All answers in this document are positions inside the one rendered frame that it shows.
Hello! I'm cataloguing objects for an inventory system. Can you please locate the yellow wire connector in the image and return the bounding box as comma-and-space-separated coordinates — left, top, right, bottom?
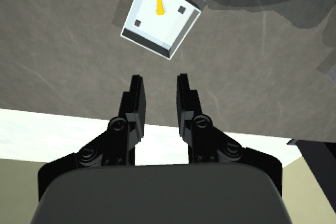
156, 0, 164, 15

